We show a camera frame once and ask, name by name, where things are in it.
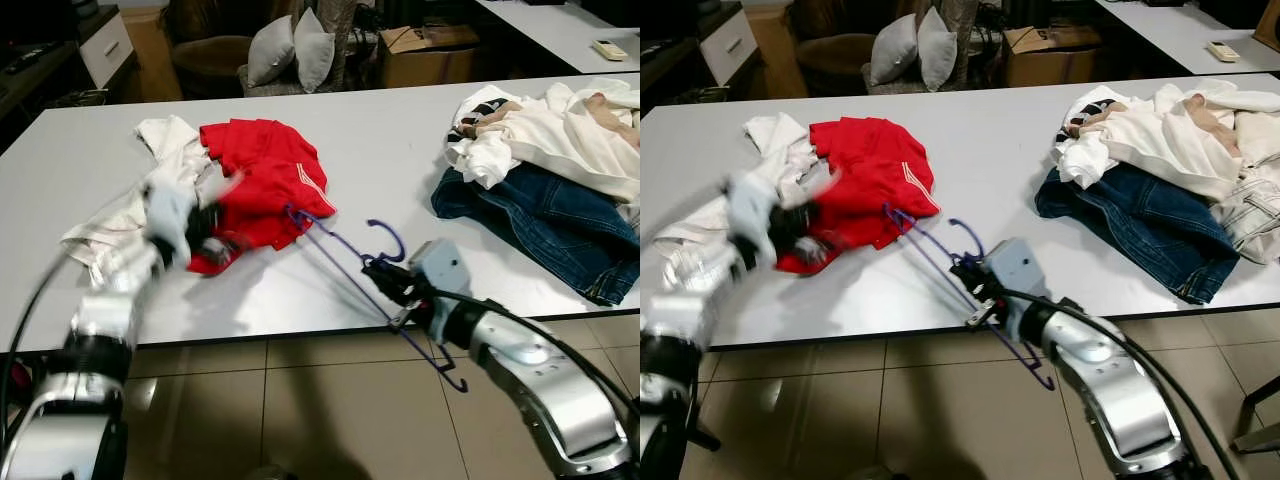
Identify blue-violet clothes hanger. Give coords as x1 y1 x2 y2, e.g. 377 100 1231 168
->
882 203 1057 392
283 205 471 394

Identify red garment with white stripes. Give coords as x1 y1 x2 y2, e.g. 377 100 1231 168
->
775 117 941 277
187 118 338 277

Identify dark blue jeans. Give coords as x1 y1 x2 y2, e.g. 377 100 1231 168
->
430 163 641 307
1033 163 1243 306

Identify brown wicker chair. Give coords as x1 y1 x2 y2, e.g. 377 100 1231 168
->
168 35 257 99
795 35 881 97

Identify grey cushion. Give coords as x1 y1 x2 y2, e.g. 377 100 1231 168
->
293 8 337 93
247 15 298 89
915 7 959 93
868 12 919 87

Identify white drawer cabinet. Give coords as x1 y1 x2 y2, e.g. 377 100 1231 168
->
78 8 136 91
698 5 759 89

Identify cream white garment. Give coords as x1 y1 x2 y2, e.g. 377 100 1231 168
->
1050 78 1280 201
445 78 641 206

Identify brown cardboard box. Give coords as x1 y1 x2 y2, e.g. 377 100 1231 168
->
1003 25 1101 89
378 25 481 89

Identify pale washed denim garment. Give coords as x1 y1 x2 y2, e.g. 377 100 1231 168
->
1218 150 1280 265

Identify white side table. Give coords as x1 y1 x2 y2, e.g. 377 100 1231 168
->
1095 0 1280 74
475 0 641 74

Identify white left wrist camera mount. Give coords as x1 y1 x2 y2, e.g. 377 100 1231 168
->
725 172 791 256
140 180 199 266

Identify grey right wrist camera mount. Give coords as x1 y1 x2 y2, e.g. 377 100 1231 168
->
985 238 1051 311
408 238 471 306

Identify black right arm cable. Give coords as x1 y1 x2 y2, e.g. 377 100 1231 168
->
430 288 641 416
1008 286 1219 476

